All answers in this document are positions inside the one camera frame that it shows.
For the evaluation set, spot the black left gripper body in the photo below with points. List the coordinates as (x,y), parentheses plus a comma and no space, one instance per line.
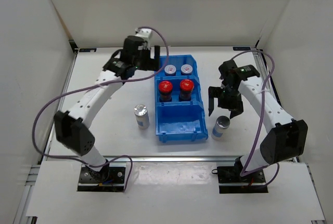
(145,57)

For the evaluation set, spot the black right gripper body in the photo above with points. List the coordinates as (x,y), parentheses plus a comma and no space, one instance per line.
(230,99)

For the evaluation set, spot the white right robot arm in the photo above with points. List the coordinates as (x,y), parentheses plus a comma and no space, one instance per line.
(285,137)

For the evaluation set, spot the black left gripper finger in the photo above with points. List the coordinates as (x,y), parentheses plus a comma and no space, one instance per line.
(156,52)
(150,66)

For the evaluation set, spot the grey-lid dark jar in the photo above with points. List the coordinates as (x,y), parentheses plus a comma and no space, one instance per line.
(186,69)
(170,70)

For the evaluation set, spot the blue three-compartment plastic bin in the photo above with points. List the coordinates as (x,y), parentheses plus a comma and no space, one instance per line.
(179,110)

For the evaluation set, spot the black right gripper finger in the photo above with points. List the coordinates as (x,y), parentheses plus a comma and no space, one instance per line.
(236,112)
(214,93)

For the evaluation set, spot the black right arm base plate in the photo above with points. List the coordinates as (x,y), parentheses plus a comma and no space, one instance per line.
(230,183)

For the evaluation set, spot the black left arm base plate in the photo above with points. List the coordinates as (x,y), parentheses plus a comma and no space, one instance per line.
(111,179)

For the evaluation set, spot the aluminium front table rail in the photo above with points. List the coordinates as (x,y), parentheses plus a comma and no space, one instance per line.
(228,159)

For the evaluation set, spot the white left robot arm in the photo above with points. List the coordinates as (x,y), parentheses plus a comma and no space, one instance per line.
(72,126)

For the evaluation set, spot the silver-lid spice bottle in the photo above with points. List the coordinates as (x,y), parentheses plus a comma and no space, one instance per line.
(142,117)
(222,123)

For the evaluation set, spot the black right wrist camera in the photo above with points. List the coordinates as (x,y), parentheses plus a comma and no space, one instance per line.
(226,67)

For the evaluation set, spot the red-lid sauce jar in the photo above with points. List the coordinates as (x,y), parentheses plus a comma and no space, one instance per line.
(186,89)
(165,90)

